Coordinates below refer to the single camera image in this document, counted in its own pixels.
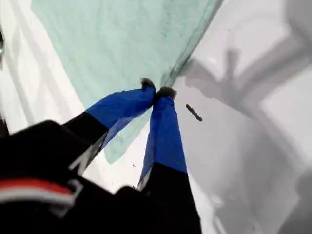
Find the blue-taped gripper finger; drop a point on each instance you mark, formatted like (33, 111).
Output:
(165, 136)
(122, 104)

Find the pale green T-shirt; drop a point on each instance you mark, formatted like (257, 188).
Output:
(109, 48)

